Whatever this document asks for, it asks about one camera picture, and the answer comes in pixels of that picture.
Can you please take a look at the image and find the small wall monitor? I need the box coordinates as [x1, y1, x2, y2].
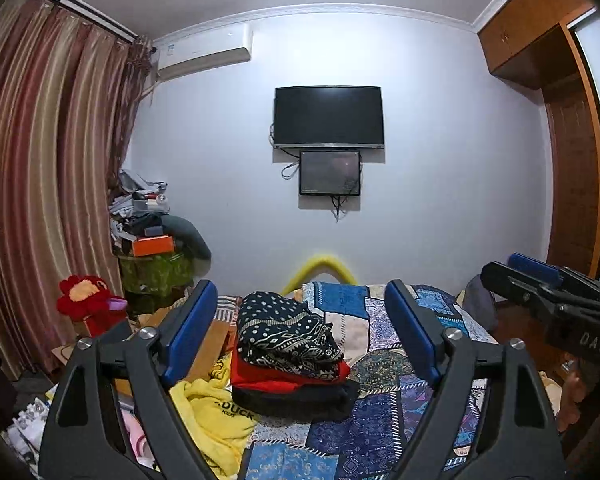
[299, 150, 362, 197]

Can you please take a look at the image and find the red plush toy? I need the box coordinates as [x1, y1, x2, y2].
[56, 275, 128, 337]

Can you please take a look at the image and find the navy patterned hooded jacket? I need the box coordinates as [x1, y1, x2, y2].
[236, 292, 343, 382]

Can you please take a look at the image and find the red folded garment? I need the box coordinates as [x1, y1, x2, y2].
[230, 350, 350, 394]

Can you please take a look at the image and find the blue patchwork bed cover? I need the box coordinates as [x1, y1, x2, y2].
[214, 280, 502, 480]

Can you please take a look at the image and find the striped brown curtain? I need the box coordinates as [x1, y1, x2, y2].
[0, 0, 151, 378]

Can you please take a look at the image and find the green patterned box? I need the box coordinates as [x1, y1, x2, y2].
[118, 252, 194, 316]

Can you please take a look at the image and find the person right hand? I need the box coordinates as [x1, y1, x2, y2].
[556, 359, 600, 434]

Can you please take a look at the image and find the dark green grey cushion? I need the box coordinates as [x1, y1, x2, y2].
[161, 214, 212, 261]

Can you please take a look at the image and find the orange box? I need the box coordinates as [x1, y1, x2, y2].
[132, 235, 174, 258]

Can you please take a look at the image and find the brown wooden door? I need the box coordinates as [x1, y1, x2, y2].
[542, 24, 600, 278]

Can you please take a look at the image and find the large wall television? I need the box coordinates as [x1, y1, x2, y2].
[272, 86, 385, 148]

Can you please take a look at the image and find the white air conditioner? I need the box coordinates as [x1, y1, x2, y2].
[157, 24, 252, 80]

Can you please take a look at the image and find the black folded garment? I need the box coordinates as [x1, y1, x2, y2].
[232, 379, 360, 422]

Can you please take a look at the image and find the yellow duck print garment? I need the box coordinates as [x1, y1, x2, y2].
[169, 353, 258, 479]

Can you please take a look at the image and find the yellow curved pillow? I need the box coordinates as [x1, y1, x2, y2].
[280, 254, 358, 296]

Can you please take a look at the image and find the wooden overhead cabinet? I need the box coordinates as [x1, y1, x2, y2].
[478, 0, 594, 90]

